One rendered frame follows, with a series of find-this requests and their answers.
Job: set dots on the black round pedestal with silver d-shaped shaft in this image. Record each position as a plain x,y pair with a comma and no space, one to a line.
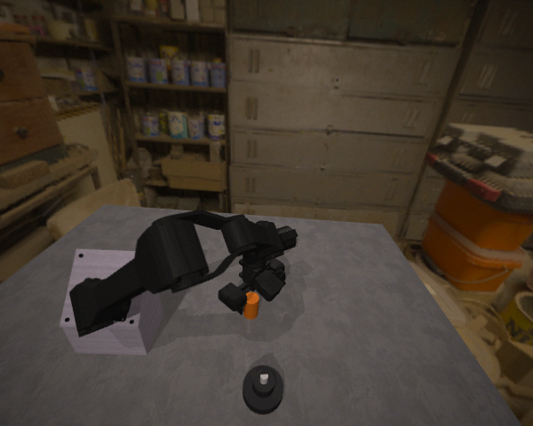
262,389

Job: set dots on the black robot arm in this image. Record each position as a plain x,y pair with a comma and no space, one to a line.
169,255

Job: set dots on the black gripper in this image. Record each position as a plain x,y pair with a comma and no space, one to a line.
234,297

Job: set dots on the orange knob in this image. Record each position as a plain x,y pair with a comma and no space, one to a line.
251,309

